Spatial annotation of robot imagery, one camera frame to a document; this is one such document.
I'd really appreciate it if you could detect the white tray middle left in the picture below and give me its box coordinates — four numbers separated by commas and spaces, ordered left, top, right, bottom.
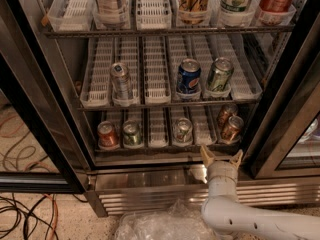
80, 38, 114, 108

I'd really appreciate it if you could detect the white tray bottom right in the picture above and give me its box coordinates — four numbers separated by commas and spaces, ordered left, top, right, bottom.
190, 106, 217, 146

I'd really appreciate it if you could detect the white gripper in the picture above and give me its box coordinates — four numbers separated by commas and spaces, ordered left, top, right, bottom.
200, 145, 243, 181

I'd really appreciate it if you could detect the white tray bottom centre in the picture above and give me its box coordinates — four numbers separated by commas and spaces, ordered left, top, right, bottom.
148, 108, 169, 148

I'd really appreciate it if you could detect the orange can behind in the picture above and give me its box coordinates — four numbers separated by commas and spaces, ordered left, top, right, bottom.
217, 103, 238, 128

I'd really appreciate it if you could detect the white green can bottom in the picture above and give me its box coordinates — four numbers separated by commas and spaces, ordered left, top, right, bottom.
173, 117, 193, 143

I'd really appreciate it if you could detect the black cable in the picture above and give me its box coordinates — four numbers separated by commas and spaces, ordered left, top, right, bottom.
0, 192, 89, 240

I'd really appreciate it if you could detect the white tray middle right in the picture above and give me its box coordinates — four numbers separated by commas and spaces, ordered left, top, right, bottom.
217, 34, 262, 100

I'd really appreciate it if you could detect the silver can middle shelf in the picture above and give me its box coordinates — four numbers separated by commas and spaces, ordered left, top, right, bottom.
110, 62, 133, 100

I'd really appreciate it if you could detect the red soda can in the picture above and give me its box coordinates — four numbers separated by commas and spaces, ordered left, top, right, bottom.
97, 121, 119, 149

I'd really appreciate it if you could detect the orange cable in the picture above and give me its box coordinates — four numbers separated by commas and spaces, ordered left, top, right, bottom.
43, 193, 60, 240

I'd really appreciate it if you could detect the bottom wire shelf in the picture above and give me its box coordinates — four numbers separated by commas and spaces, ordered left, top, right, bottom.
95, 144, 239, 155

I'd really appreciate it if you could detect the glass fridge door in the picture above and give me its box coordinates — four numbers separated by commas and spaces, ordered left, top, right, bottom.
0, 0, 90, 193
245, 17, 320, 179

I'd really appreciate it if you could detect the green can middle shelf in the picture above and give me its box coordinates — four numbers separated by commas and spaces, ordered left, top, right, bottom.
206, 57, 234, 92

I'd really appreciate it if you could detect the white tray top centre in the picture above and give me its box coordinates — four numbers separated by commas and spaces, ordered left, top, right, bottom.
135, 0, 172, 30

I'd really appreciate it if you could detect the gold can top shelf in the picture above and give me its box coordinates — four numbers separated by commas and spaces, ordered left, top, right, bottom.
178, 0, 209, 25

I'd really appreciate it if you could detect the middle wire shelf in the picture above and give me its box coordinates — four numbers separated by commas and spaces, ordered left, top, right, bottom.
77, 99, 259, 112

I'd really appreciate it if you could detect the white tray middle centre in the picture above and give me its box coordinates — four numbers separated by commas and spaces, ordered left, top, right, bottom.
143, 36, 171, 104

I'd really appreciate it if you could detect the steel fridge base grille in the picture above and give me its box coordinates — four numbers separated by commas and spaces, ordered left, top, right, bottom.
85, 164, 320, 217

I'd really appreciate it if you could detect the clear plastic bag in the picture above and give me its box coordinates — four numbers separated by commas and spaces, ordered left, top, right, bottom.
114, 200, 217, 240

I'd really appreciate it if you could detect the orange can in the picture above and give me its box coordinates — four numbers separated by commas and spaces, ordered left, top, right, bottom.
217, 103, 238, 128
221, 116, 244, 142

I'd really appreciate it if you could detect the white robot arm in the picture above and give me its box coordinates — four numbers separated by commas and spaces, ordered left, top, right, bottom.
200, 145, 320, 240

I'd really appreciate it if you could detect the glass fridge door left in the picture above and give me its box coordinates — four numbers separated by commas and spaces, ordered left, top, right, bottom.
0, 0, 90, 193

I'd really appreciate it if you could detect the wire shelf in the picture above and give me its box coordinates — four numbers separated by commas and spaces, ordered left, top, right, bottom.
43, 25, 295, 39
95, 144, 239, 155
77, 99, 259, 112

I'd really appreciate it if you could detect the green soda can bottom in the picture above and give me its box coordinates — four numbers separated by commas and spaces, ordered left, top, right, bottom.
122, 120, 142, 147

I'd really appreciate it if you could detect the blue pepsi can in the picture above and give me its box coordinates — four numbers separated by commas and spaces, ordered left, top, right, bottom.
176, 58, 201, 94

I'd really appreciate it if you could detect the white tray top left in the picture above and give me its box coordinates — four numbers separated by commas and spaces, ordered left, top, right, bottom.
47, 0, 95, 32

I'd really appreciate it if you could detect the glass fridge door right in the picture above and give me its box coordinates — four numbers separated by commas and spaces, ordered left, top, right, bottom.
245, 17, 320, 179

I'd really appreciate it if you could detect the top wire shelf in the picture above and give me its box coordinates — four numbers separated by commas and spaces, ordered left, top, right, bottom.
43, 25, 295, 39

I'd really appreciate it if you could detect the beige bottle top shelf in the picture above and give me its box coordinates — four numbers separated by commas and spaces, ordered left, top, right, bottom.
94, 0, 128, 27

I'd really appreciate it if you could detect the white tray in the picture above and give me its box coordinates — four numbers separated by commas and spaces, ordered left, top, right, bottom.
190, 106, 217, 146
47, 0, 95, 32
148, 108, 169, 148
80, 38, 114, 108
217, 34, 262, 100
135, 0, 172, 30
143, 36, 171, 104

